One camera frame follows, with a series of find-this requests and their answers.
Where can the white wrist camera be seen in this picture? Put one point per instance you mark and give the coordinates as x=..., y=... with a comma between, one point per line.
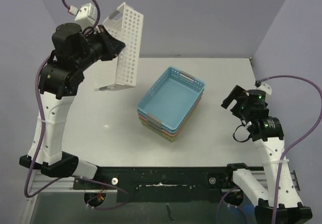
x=263, y=87
x=85, y=16

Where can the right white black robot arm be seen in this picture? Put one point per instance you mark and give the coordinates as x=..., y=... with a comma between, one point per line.
x=279, y=202

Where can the green plastic basket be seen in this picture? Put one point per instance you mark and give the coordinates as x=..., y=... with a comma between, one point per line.
x=158, y=133

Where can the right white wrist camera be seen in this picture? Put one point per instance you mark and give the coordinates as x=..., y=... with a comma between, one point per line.
x=263, y=87

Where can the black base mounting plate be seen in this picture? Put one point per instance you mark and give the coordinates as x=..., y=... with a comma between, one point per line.
x=169, y=184

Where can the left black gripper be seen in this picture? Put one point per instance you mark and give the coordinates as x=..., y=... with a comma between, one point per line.
x=113, y=47

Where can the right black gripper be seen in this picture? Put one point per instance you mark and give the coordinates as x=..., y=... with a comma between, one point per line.
x=235, y=99

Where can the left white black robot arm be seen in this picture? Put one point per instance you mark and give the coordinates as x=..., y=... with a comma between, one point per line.
x=75, y=50

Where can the blue perforated plastic basket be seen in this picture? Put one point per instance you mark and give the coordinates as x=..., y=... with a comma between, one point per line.
x=170, y=98

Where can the pink plastic basket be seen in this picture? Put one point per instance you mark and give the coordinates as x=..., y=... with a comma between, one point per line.
x=163, y=131

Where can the white perforated plastic basket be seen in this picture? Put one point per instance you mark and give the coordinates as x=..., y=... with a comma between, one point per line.
x=124, y=24

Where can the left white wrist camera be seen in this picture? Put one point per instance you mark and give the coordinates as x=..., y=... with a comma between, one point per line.
x=85, y=16

